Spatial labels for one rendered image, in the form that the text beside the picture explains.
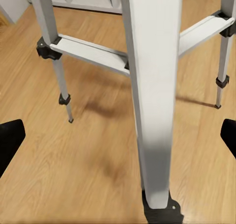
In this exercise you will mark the camera tripod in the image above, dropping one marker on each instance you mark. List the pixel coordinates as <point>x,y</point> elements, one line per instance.
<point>154,46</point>

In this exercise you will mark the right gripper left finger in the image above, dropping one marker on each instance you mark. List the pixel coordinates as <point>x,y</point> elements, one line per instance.
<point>12,135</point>

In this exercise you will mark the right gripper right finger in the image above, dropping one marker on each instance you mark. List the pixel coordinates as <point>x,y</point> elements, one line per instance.
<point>228,134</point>

